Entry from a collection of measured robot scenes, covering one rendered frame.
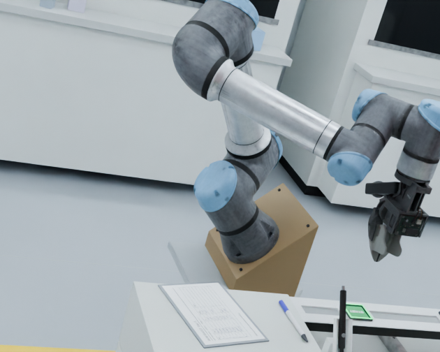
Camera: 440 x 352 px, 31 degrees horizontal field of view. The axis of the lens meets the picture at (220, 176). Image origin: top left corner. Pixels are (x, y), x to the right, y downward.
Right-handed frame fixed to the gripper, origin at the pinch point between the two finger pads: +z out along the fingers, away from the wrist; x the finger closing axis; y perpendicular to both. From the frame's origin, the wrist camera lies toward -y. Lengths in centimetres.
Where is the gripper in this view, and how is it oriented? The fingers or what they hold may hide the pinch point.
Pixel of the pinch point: (376, 254)
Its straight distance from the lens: 172.2
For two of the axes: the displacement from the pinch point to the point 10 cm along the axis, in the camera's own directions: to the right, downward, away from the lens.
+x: 9.3, 1.3, 3.4
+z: -2.6, 8.9, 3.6
